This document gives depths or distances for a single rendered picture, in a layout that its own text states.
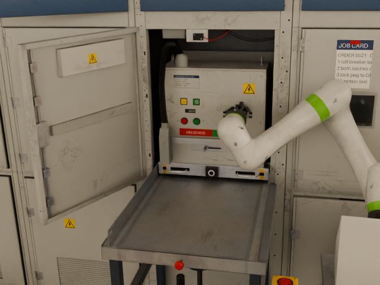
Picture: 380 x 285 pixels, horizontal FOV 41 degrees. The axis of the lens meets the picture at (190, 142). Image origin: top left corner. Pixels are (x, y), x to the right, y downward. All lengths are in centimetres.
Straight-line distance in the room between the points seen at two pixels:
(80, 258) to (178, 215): 90
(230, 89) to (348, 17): 58
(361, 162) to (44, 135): 125
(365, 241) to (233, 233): 51
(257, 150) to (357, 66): 60
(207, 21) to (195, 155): 64
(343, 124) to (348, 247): 59
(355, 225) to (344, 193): 71
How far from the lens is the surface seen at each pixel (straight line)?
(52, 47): 210
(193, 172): 250
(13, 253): 310
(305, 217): 251
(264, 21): 227
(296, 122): 203
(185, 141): 242
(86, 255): 289
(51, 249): 297
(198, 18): 231
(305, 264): 264
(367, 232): 180
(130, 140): 247
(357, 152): 214
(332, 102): 206
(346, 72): 228
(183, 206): 225
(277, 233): 258
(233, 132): 195
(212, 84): 236
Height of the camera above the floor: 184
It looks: 19 degrees down
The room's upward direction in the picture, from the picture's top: 1 degrees counter-clockwise
